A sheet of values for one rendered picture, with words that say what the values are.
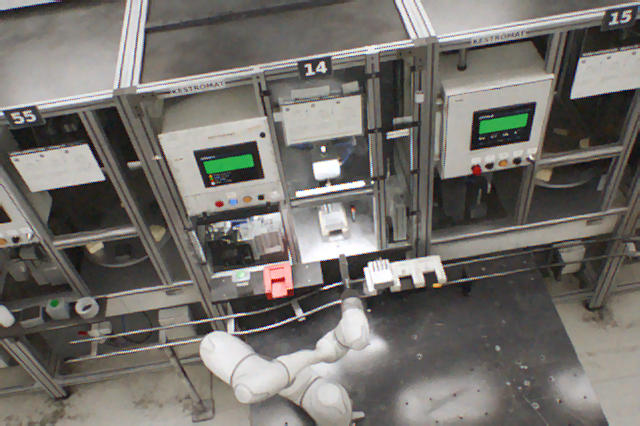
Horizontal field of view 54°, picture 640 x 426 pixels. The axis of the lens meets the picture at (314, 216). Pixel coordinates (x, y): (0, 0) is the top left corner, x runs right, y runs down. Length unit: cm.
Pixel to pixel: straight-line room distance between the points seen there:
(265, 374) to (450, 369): 111
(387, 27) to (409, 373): 152
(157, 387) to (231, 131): 197
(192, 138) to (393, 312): 134
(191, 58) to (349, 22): 62
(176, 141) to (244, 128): 27
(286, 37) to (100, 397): 248
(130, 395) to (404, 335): 174
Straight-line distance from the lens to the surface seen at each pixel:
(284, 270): 298
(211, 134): 243
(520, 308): 320
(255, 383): 211
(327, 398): 262
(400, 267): 305
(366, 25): 249
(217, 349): 221
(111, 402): 401
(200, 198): 267
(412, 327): 308
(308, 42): 243
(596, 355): 395
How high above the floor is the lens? 331
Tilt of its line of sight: 48 degrees down
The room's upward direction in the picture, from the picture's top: 9 degrees counter-clockwise
